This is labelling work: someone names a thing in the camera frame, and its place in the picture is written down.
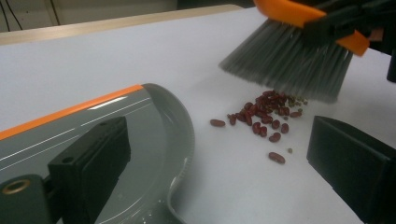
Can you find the black wall cable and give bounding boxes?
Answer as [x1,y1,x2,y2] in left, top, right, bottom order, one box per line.
[0,1,11,32]
[6,0,23,31]

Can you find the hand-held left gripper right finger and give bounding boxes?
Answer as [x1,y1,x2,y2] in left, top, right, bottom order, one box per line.
[306,115,396,224]

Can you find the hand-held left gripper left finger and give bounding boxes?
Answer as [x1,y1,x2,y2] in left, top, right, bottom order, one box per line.
[48,116,132,224]

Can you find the scatter of red kidney beans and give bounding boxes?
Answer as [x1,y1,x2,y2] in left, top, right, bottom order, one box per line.
[209,90,304,165]

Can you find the orange hand brush grey bristles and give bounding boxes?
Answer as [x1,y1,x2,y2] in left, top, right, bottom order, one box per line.
[219,0,372,104]

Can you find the scatter of green mung beans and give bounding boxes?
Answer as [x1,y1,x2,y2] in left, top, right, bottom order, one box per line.
[281,94,309,154]

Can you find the grey dustpan with orange lip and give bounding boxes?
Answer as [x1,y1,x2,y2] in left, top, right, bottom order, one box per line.
[0,83,195,224]

